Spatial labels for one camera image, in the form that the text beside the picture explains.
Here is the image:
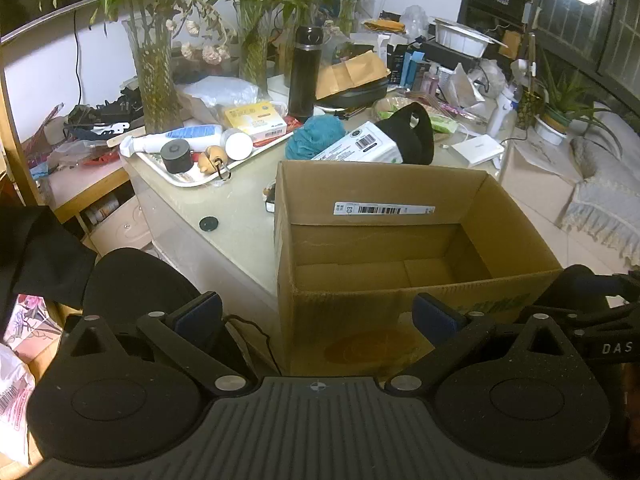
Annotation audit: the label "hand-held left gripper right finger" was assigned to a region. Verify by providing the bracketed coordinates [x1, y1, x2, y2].
[384, 293, 577, 396]

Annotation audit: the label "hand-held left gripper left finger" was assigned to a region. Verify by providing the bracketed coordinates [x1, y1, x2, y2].
[60, 291, 253, 397]

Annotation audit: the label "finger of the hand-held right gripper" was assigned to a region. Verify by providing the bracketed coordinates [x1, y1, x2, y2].
[550, 264, 640, 311]
[562, 302, 640, 346]

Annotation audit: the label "brown cardboard box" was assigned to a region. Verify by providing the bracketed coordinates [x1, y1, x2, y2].
[273, 160, 563, 376]

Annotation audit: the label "black fuzzy earmuffs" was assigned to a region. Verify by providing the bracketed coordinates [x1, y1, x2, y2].
[376, 102, 435, 166]

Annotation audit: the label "white wipes pack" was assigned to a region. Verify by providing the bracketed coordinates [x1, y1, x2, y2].
[311, 121, 403, 165]

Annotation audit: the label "teal bath pouf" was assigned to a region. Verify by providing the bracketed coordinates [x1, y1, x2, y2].
[285, 114, 347, 161]

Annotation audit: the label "white drawer unit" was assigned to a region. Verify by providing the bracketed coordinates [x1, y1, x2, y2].
[80, 195, 156, 256]

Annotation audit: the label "paper sheet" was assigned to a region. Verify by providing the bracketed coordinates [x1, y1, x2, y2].
[515, 137, 583, 176]

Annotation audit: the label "white tray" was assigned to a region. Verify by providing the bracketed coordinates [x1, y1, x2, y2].
[135, 125, 296, 188]

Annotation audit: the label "wooden figurine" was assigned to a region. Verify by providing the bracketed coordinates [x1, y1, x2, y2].
[196, 145, 232, 181]

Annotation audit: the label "black cylindrical container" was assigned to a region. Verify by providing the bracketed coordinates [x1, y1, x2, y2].
[160, 141, 193, 175]

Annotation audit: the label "potted aloe plant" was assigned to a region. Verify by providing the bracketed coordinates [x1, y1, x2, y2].
[532, 60, 623, 147]

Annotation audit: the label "wooden side table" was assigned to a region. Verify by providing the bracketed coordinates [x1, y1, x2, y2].
[0, 60, 138, 223]

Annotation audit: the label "floral printed bag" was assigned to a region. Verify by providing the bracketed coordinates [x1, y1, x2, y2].
[2, 294, 63, 361]

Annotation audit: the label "black cloth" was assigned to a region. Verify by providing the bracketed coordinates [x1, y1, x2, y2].
[0, 205, 98, 331]

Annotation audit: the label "white round jar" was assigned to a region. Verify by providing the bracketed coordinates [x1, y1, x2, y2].
[224, 128, 254, 161]

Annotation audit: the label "white flat box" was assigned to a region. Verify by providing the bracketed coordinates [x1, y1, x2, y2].
[451, 134, 503, 167]

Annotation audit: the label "white lotion bottle blue label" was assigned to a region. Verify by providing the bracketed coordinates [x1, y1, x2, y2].
[119, 124, 223, 157]

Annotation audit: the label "patterned plant pot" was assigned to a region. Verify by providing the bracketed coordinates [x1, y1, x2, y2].
[515, 87, 546, 131]

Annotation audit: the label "white phone gimbal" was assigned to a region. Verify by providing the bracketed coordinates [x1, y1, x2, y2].
[485, 32, 541, 171]

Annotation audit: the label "yellow medicine box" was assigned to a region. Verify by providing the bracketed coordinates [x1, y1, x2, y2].
[222, 101, 288, 143]

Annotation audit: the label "white plastic bag red print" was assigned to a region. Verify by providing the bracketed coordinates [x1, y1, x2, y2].
[0, 342, 36, 466]

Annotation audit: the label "glass dish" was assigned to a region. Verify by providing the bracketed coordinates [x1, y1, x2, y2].
[372, 95, 458, 133]

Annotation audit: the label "clear plastic bag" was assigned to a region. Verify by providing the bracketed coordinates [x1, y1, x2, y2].
[400, 5, 431, 36]
[182, 77, 261, 111]

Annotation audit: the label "white crumpled paper bag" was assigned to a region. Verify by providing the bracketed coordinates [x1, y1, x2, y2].
[442, 62, 486, 106]

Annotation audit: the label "black zip case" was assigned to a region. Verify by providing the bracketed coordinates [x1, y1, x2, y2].
[317, 77, 390, 110]

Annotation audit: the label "blue product box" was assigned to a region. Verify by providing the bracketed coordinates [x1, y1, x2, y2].
[404, 51, 431, 88]

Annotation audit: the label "black product box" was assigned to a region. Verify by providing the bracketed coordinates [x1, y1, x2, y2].
[387, 42, 407, 86]

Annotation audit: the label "brown paper envelope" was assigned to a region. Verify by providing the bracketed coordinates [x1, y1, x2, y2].
[315, 50, 390, 101]

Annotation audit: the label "black thermos bottle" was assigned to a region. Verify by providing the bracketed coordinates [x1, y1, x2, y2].
[288, 25, 325, 118]

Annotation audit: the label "dried flower bunch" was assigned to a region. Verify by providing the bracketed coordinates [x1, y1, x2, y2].
[180, 20, 236, 66]

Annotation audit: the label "window grille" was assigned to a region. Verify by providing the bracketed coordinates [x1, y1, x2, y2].
[535, 0, 640, 91]

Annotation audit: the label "black electronics box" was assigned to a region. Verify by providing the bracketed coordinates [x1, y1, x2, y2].
[422, 40, 483, 68]

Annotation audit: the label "white takeaway container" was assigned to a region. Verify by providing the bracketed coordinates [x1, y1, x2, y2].
[432, 17, 508, 58]

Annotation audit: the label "yellow-brown cloth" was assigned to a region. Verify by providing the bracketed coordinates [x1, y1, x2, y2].
[362, 17, 406, 35]

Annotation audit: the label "white charging cable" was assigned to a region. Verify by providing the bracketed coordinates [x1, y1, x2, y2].
[440, 122, 481, 150]

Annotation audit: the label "striped woven strap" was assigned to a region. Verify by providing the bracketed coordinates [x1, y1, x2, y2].
[405, 91, 453, 111]

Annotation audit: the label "black wall cable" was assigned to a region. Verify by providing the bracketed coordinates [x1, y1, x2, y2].
[73, 10, 84, 106]

